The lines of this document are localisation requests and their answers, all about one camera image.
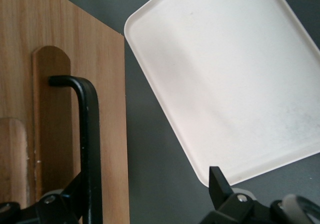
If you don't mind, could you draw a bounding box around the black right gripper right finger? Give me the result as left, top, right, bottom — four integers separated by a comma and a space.
201, 166, 274, 224

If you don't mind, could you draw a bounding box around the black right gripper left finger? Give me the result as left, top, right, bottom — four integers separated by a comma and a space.
34, 169, 85, 224

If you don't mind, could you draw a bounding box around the black metal drawer handle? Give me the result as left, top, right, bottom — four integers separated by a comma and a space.
48, 75, 104, 224

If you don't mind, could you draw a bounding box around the oak wooden drawer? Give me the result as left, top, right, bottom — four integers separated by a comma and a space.
0, 0, 131, 224

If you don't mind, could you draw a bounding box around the cream rectangular plastic tray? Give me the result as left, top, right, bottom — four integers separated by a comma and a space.
123, 0, 320, 187

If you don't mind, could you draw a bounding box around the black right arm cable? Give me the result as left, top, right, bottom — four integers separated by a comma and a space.
271, 193, 320, 224

